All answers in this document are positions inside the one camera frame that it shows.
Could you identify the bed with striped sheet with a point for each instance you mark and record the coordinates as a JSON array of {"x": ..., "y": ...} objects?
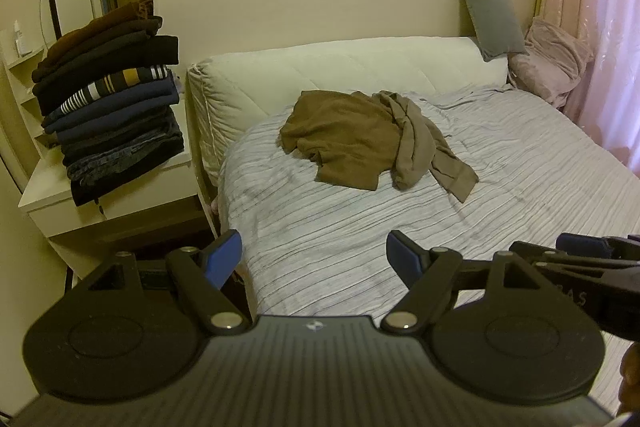
[{"x": 350, "y": 217}]

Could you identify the stack of dark folded clothes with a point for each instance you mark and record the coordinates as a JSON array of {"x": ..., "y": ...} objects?
[{"x": 115, "y": 117}]

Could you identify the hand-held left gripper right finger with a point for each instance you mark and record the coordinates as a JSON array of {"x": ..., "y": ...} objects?
[{"x": 402, "y": 257}]

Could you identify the khaki grey garment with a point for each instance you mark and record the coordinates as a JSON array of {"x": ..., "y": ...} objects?
[{"x": 415, "y": 142}]

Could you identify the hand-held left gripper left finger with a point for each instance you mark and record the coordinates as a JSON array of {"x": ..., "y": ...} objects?
[{"x": 222, "y": 259}]

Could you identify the pink pillow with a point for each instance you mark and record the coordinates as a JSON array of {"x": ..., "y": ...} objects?
[{"x": 550, "y": 57}]

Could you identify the sheer pale curtain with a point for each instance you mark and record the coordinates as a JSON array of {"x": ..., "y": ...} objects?
[{"x": 615, "y": 57}]

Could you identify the white dressing table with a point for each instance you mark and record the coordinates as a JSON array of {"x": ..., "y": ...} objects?
[{"x": 50, "y": 187}]

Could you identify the grey pillow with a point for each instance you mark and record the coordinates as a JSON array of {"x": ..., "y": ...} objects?
[{"x": 492, "y": 17}]

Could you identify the brown turtleneck top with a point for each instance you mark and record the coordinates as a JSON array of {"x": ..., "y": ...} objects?
[{"x": 340, "y": 132}]

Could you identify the small white bottle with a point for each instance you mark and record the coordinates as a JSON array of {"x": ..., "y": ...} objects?
[{"x": 20, "y": 42}]

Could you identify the white padded headboard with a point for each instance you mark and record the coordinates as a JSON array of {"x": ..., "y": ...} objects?
[{"x": 310, "y": 67}]

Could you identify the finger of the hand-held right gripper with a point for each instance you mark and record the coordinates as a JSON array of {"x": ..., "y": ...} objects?
[
  {"x": 540, "y": 257},
  {"x": 582, "y": 245}
]

